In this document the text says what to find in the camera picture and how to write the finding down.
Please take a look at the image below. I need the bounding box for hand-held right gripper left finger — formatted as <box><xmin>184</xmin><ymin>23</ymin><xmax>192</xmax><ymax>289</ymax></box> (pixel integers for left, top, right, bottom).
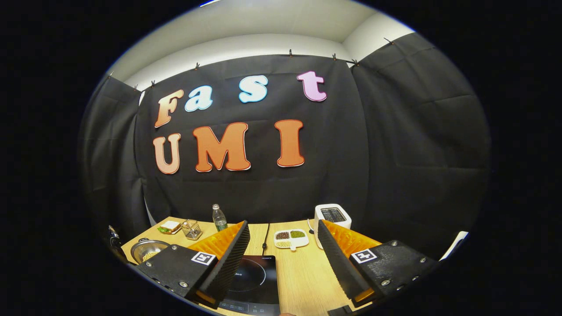
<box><xmin>136</xmin><ymin>220</ymin><xmax>251</xmax><ymax>310</ymax></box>

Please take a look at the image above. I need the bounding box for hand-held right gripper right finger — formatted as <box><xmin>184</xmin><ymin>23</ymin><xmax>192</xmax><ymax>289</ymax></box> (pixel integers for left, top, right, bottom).
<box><xmin>317</xmin><ymin>219</ymin><xmax>440</xmax><ymax>308</ymax></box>

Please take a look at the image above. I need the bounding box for stainless steel pot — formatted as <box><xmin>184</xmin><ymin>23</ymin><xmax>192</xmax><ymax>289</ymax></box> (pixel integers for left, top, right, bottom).
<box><xmin>130</xmin><ymin>238</ymin><xmax>171</xmax><ymax>265</ymax></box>

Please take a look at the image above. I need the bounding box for black induction cooktop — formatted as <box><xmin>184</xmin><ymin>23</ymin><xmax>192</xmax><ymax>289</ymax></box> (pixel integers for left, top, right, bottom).
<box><xmin>217</xmin><ymin>255</ymin><xmax>281</xmax><ymax>316</ymax></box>

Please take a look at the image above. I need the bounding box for clear plastic water bottle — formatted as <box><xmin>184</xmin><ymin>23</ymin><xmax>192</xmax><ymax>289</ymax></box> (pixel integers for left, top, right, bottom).
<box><xmin>212</xmin><ymin>204</ymin><xmax>228</xmax><ymax>232</ymax></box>

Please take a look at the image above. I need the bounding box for white boxy appliance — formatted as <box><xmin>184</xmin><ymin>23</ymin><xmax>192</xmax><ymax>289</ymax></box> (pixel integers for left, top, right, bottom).
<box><xmin>314</xmin><ymin>204</ymin><xmax>352</xmax><ymax>248</ymax></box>

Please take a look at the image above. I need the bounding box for white divided bean dish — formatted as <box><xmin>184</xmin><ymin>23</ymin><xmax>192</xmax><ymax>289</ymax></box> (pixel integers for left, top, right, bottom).
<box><xmin>274</xmin><ymin>229</ymin><xmax>310</xmax><ymax>251</ymax></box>

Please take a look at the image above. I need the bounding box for sandwich with lettuce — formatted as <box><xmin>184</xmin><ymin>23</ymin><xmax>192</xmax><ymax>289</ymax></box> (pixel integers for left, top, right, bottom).
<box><xmin>157</xmin><ymin>220</ymin><xmax>182</xmax><ymax>235</ymax></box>

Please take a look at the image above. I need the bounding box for black backdrop cloth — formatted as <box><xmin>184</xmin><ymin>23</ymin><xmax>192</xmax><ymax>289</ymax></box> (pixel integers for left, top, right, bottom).
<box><xmin>79</xmin><ymin>33</ymin><xmax>491</xmax><ymax>259</ymax></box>

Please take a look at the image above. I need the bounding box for wire mesh basket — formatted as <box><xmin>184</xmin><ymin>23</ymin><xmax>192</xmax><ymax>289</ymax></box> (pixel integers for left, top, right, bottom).
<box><xmin>181</xmin><ymin>219</ymin><xmax>203</xmax><ymax>241</ymax></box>

